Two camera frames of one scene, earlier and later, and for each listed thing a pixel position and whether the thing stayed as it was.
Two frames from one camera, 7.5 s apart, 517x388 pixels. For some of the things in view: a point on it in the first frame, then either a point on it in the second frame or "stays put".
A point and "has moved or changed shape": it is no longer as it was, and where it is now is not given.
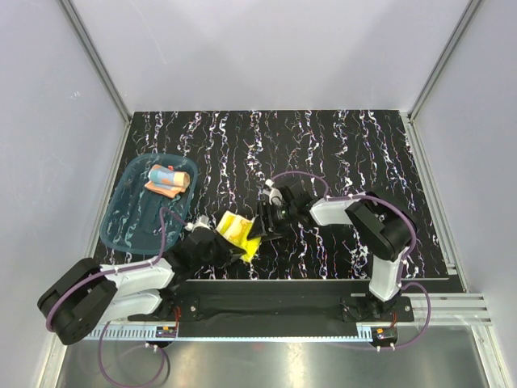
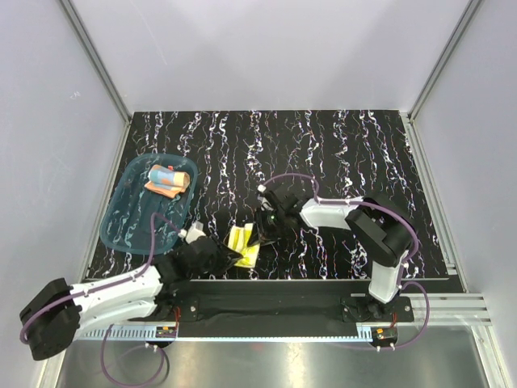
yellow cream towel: [236, 229] has moved or changed shape
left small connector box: [166, 331] stays put
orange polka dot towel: [166, 182] stays put
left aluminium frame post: [102, 70] stays put
